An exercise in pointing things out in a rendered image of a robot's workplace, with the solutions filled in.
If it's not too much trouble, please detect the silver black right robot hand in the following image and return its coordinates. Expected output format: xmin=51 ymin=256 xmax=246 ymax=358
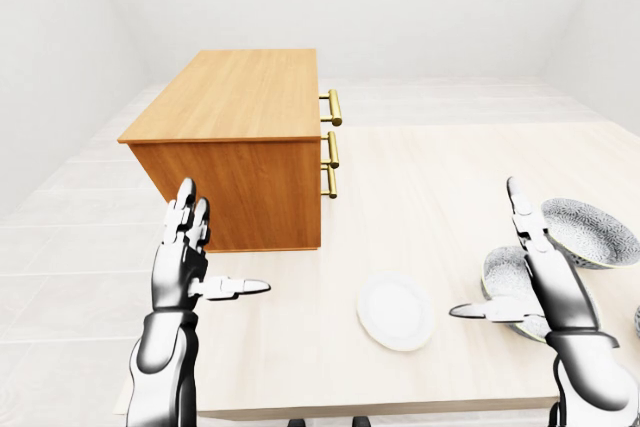
xmin=448 ymin=176 xmax=600 ymax=334

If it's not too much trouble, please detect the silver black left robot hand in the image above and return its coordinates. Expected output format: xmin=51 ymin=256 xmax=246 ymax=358
xmin=151 ymin=177 xmax=272 ymax=314

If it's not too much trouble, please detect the wooden cabinet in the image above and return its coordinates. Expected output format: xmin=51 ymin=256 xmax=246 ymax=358
xmin=117 ymin=48 xmax=324 ymax=253

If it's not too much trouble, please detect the white plate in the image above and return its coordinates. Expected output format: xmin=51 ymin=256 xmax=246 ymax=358
xmin=356 ymin=271 xmax=435 ymax=352

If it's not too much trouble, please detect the brass drawer handle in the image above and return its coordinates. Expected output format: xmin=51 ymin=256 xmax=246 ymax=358
xmin=319 ymin=164 xmax=339 ymax=200
xmin=319 ymin=88 xmax=344 ymax=126
xmin=319 ymin=130 xmax=341 ymax=169

